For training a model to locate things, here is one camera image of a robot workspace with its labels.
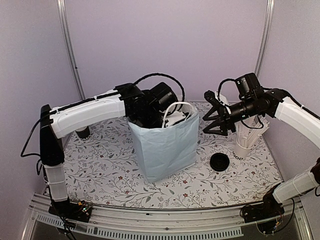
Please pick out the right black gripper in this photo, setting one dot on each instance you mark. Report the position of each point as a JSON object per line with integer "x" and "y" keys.
{"x": 224, "y": 116}

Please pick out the white paper bag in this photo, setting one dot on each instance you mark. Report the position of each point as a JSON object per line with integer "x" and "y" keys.
{"x": 162, "y": 152}

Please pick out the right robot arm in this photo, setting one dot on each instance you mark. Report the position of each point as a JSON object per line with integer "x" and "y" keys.
{"x": 256, "y": 100}

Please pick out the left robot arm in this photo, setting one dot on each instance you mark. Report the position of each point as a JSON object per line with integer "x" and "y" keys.
{"x": 144, "y": 107}

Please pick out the white cup holding straws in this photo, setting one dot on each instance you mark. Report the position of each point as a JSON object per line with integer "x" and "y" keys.
{"x": 240, "y": 152}

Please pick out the stack of black lids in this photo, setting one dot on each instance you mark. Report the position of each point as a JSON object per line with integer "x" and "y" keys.
{"x": 219, "y": 162}

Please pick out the floral table mat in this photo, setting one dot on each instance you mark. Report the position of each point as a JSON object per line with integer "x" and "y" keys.
{"x": 103, "y": 170}

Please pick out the stack of black cups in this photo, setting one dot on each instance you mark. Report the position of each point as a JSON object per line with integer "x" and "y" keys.
{"x": 83, "y": 133}

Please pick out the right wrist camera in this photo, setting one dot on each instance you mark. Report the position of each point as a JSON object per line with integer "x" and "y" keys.
{"x": 215, "y": 100}

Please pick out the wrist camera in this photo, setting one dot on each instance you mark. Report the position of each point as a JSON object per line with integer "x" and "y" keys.
{"x": 215, "y": 100}
{"x": 175, "y": 118}

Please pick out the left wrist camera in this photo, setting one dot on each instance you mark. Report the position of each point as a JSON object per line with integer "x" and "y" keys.
{"x": 175, "y": 118}

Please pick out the front aluminium rail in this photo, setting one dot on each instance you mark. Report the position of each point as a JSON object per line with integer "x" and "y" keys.
{"x": 123, "y": 223}

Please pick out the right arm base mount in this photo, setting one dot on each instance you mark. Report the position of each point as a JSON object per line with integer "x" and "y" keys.
{"x": 267, "y": 209}

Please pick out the right aluminium frame post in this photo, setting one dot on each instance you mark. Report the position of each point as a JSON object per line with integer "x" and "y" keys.
{"x": 265, "y": 36}

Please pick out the aluminium frame post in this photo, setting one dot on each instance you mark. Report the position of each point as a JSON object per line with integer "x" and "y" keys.
{"x": 265, "y": 36}
{"x": 62, "y": 13}

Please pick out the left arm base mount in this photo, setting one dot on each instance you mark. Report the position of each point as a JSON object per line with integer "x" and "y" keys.
{"x": 80, "y": 211}

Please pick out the left aluminium frame post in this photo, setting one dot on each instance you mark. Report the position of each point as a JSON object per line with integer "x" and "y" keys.
{"x": 62, "y": 13}

